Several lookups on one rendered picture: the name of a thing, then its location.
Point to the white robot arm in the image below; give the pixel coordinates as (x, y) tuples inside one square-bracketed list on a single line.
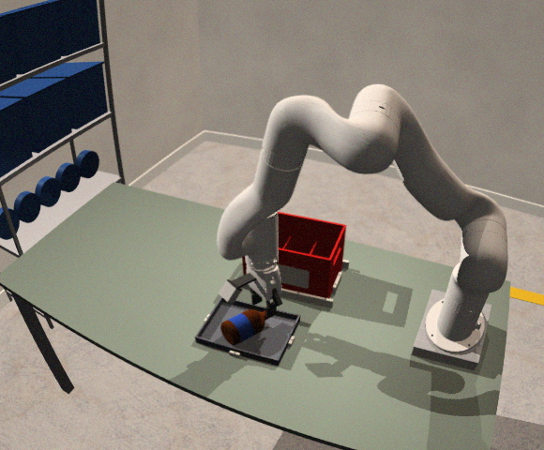
[(382, 127)]

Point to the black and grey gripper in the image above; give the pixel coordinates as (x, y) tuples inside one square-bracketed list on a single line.
[(267, 285)]

